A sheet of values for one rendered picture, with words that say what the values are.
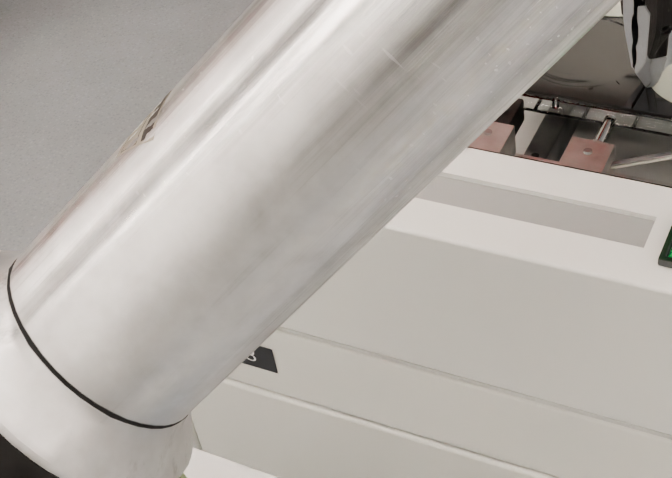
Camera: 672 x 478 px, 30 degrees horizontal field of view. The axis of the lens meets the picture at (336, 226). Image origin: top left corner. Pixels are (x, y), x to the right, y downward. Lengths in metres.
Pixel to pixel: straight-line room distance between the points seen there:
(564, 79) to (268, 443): 0.41
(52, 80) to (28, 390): 2.39
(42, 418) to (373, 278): 0.48
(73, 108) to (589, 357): 1.97
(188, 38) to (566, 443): 2.01
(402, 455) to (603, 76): 0.35
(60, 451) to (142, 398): 0.03
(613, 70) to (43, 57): 1.99
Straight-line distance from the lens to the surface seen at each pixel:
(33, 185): 2.54
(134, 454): 0.45
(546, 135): 1.07
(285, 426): 1.09
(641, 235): 0.83
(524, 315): 0.85
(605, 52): 1.08
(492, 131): 0.99
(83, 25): 2.96
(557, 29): 0.39
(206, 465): 0.91
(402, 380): 0.96
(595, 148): 0.97
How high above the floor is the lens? 1.53
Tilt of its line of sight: 43 degrees down
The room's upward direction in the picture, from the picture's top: 10 degrees counter-clockwise
